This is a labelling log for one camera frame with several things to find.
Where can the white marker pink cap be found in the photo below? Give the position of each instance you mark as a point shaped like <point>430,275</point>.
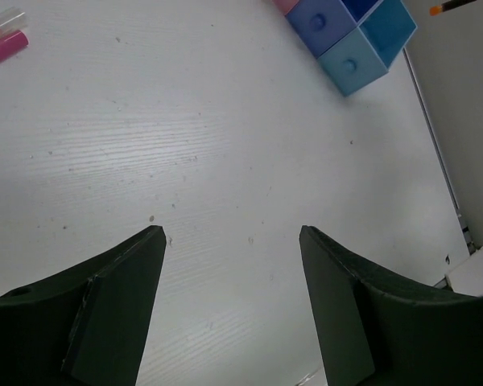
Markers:
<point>12,44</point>

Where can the orange gel pen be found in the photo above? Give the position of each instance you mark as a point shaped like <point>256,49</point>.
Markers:
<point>448,5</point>

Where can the aluminium rail right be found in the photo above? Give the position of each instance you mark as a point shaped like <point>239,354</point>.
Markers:
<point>472,248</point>

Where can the pink storage bin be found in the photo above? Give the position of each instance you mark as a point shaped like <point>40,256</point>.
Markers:
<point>285,6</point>

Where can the red gel pen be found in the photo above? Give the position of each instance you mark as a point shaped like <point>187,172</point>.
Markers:
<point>11,20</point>

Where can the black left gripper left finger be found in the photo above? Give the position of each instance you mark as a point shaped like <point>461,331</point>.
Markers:
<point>86,325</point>

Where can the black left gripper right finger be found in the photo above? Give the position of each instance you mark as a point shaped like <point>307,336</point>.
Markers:
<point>376,327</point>

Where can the white foam board front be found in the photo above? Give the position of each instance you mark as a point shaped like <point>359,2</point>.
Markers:
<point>466,278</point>

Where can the dark blue storage bin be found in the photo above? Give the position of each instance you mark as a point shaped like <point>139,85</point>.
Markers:
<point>322,23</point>

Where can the light blue storage bin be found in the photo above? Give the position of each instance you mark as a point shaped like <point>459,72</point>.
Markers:
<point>367,53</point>

